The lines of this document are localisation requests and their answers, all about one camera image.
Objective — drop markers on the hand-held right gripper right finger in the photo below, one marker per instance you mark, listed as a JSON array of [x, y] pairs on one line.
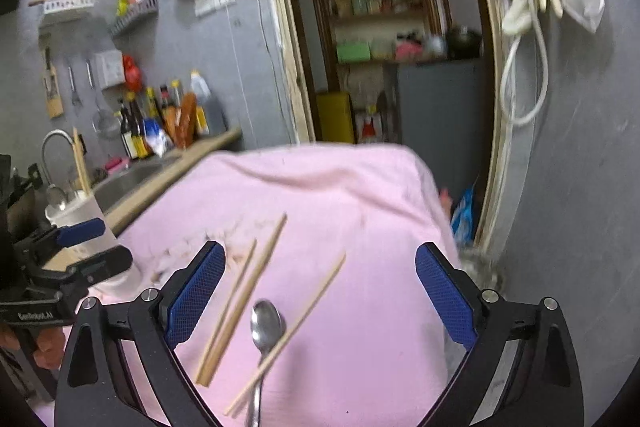
[[445, 297]]

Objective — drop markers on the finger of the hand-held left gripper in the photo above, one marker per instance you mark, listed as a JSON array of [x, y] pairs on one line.
[[100, 264], [80, 229]]

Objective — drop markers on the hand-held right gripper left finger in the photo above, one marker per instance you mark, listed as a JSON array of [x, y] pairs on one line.
[[197, 292]]

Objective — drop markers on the white plastic utensil holder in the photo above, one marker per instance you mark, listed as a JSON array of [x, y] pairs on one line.
[[87, 209]]

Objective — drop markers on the thick brown wooden chopstick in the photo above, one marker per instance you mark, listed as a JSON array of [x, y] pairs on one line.
[[250, 292]]

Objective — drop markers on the large metal spoon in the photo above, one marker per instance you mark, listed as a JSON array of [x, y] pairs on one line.
[[267, 324]]

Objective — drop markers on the person's left hand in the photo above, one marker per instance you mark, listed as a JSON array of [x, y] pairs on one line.
[[50, 347]]

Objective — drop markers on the steel sink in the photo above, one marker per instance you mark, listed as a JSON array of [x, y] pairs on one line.
[[130, 179]]

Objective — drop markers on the pink sponge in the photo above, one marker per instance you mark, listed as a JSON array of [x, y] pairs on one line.
[[117, 164]]

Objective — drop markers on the pink cloth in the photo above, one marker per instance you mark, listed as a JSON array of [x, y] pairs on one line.
[[360, 307]]

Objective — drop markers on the metal kitchen faucet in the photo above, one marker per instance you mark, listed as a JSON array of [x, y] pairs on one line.
[[47, 147]]

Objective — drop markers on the dark sauce bottle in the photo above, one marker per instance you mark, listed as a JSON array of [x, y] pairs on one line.
[[176, 92], [165, 97], [152, 104], [139, 132], [127, 137]]

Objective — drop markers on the hanging metal strainer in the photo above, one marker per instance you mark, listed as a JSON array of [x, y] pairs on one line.
[[102, 119]]

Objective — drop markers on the blue and white packet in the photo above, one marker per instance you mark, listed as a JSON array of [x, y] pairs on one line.
[[157, 139]]

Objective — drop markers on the wooden kitchen counter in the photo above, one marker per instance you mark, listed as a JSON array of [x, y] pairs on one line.
[[200, 149]]

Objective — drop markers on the hanging metal utensil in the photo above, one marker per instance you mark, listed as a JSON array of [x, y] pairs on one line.
[[73, 87]]

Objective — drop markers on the wooden knife holder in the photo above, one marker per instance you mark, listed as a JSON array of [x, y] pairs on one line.
[[51, 87]]

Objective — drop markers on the orange snack packet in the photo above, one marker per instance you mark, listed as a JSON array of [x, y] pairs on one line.
[[182, 122]]

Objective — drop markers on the red plastic bag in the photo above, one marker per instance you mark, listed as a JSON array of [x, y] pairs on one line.
[[131, 74]]

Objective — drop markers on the large oil jug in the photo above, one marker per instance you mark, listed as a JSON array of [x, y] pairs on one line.
[[207, 107]]

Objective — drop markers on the grey cabinet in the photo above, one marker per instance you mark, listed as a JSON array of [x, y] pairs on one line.
[[440, 117]]

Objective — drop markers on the red and white bag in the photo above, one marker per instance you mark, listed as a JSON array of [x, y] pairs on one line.
[[370, 127]]

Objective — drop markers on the yellow container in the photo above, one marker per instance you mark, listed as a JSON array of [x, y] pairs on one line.
[[335, 117]]

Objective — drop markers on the black pot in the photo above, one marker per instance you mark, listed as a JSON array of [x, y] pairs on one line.
[[464, 43]]

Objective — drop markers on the green box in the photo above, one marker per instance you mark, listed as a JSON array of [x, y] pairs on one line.
[[353, 52]]

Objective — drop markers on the wooden shelf unit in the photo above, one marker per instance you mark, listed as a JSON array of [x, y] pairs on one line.
[[380, 14]]

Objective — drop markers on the green canister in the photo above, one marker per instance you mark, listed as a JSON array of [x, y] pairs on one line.
[[359, 2]]

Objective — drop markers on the white wall box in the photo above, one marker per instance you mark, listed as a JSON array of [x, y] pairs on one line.
[[109, 68]]

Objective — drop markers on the grey wall shelf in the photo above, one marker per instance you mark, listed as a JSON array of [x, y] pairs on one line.
[[135, 19]]

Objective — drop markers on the white wall basket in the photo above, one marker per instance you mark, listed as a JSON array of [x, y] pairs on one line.
[[65, 3]]

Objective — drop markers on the wooden door frame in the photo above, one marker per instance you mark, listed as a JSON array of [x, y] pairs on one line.
[[287, 57]]

